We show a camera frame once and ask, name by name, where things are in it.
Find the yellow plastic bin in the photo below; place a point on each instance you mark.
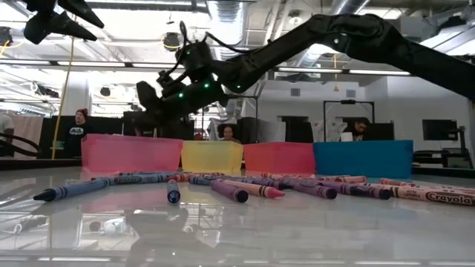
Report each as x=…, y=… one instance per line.
x=211, y=155

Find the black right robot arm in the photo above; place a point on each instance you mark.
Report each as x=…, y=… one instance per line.
x=371, y=37

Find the red crayon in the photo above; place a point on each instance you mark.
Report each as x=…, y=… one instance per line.
x=180, y=178

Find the black ceiling camera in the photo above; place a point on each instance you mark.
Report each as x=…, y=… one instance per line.
x=171, y=41

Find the pink crayon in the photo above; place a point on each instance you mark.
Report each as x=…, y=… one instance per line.
x=415, y=193
x=452, y=187
x=259, y=191
x=289, y=175
x=393, y=182
x=352, y=180

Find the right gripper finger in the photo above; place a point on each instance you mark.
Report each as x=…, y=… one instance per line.
x=148, y=96
x=154, y=119

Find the black equipment desk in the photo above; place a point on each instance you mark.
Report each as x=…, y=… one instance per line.
x=460, y=155

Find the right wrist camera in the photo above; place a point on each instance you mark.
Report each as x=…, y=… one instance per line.
x=194, y=55

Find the purple crayon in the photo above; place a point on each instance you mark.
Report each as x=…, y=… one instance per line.
x=228, y=191
x=315, y=191
x=267, y=182
x=356, y=190
x=308, y=181

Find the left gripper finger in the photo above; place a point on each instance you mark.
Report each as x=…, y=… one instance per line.
x=74, y=5
x=41, y=27

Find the pink hanging cloth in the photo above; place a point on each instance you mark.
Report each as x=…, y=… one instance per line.
x=27, y=130

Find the black partition wall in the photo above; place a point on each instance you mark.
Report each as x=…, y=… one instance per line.
x=111, y=126

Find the black stand frame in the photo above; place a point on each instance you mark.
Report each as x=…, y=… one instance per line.
x=245, y=96
x=349, y=101

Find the large pink plastic bin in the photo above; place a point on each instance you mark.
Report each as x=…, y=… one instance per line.
x=130, y=154

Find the silver ventilation duct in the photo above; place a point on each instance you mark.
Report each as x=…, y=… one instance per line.
x=228, y=15

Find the small red plastic bin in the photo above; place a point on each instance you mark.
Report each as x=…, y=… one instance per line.
x=278, y=158

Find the blue plastic bin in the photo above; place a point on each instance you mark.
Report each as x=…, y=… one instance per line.
x=363, y=159

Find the black computer monitor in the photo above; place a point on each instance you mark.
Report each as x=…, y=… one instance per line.
x=439, y=130

